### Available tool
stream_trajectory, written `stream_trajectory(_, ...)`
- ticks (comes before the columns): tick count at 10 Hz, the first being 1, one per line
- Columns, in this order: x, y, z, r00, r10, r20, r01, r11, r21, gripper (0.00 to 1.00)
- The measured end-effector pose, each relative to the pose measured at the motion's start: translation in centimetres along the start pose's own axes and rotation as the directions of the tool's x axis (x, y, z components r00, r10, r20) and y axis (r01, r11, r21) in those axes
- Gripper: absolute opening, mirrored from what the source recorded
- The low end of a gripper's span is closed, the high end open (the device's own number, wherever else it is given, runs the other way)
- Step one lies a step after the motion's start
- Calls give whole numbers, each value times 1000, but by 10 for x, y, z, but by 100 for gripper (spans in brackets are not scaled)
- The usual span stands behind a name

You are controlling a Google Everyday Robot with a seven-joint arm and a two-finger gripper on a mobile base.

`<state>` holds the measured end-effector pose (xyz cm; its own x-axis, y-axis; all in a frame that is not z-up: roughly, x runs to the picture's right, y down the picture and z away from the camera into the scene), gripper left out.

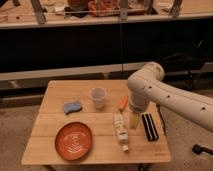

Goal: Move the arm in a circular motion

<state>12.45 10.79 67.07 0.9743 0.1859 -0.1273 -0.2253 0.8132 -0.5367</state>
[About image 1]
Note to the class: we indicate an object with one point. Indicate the blue sponge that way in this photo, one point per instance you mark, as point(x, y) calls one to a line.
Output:
point(72, 107)

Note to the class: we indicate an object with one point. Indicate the white plastic bottle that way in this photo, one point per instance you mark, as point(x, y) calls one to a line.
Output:
point(121, 131)

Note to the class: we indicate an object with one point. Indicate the black floor device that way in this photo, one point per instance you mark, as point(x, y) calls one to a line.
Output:
point(197, 149)

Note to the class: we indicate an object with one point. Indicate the wooden folding table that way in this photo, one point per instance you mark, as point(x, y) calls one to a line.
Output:
point(40, 149)

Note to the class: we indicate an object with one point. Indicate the orange patterned plate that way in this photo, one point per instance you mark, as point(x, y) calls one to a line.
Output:
point(73, 141)

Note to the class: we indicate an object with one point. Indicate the black striped block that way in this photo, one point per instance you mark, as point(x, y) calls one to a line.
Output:
point(150, 128)

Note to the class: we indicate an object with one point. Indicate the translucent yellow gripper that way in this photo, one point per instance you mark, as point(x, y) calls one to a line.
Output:
point(134, 119)

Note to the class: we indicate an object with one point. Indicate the orange carrot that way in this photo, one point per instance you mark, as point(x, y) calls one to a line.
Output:
point(123, 103)

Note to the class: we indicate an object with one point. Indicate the clear plastic cup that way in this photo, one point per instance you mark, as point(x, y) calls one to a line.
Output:
point(98, 95)

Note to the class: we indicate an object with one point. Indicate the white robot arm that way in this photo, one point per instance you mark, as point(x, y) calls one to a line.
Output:
point(146, 85)

